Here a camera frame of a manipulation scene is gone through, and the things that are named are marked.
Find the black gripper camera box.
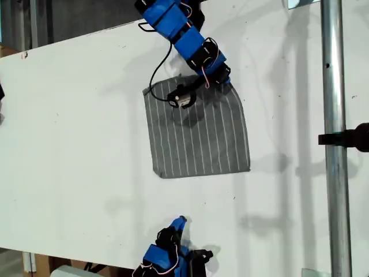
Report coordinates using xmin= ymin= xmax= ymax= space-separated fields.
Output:
xmin=167 ymin=84 xmax=197 ymax=110

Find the white table leg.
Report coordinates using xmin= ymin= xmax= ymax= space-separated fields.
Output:
xmin=22 ymin=251 xmax=37 ymax=274

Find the steel post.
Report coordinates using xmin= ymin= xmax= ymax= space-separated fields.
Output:
xmin=320 ymin=0 xmax=353 ymax=277

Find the grey white-striped towel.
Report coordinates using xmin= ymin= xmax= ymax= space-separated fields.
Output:
xmin=142 ymin=74 xmax=251 ymax=179

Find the black camera cable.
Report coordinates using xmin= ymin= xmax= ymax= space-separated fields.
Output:
xmin=137 ymin=21 xmax=174 ymax=102

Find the black post clamp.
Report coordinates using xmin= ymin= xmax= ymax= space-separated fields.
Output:
xmin=318 ymin=122 xmax=369 ymax=152

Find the brown cardboard box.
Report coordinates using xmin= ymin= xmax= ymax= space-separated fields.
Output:
xmin=33 ymin=253 xmax=136 ymax=277

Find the white foam block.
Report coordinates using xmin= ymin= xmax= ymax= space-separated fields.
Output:
xmin=51 ymin=264 xmax=100 ymax=277

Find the black floor cable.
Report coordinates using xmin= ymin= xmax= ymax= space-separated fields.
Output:
xmin=83 ymin=261 xmax=112 ymax=274

